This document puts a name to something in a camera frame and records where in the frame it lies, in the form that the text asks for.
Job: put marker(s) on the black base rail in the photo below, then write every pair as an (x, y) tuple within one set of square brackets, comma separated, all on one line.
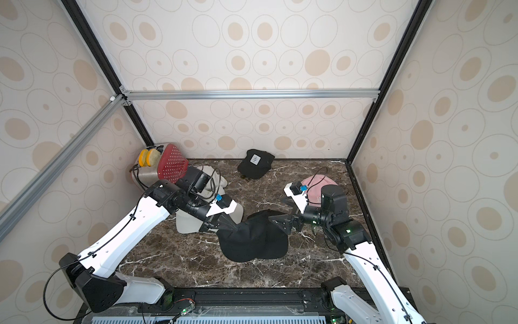
[(245, 305)]

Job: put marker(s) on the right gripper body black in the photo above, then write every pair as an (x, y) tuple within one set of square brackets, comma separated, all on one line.
[(293, 221)]

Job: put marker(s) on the aluminium rail left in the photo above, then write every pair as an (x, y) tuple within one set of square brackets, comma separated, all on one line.
[(22, 203)]

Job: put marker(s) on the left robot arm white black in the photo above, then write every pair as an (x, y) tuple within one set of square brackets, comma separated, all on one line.
[(93, 273)]

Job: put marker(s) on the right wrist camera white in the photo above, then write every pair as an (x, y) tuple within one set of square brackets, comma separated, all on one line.
[(296, 196)]

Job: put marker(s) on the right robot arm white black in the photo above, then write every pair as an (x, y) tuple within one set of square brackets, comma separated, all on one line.
[(389, 304)]

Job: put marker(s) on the horizontal aluminium rail back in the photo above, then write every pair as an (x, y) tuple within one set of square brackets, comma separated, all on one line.
[(177, 95)]

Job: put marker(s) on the black frame post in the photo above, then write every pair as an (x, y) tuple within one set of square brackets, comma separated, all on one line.
[(411, 31), (80, 22)]

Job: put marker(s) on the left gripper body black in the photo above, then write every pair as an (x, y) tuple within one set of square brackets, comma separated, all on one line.
[(199, 207)]

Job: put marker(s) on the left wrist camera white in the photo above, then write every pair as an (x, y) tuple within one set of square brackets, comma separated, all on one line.
[(222, 204)]

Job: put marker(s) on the black frame post left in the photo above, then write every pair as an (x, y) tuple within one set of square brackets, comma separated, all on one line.
[(80, 22)]

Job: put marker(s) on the pink LA cap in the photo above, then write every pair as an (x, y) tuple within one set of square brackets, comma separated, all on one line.
[(314, 185)]

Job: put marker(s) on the black frame post right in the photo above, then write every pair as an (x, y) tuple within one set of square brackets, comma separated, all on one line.
[(411, 31)]

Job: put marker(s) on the white Colorado cap front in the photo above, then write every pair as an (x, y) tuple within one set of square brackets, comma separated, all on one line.
[(190, 220)]

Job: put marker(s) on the yellow sponge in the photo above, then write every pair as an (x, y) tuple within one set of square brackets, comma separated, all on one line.
[(149, 157)]

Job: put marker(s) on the black cap with white label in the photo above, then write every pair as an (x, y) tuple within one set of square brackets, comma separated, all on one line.
[(256, 164)]

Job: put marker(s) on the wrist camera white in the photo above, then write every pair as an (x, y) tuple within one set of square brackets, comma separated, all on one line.
[(296, 196), (222, 204)]

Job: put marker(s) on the metal rack container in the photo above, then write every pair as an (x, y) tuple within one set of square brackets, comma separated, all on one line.
[(144, 177)]

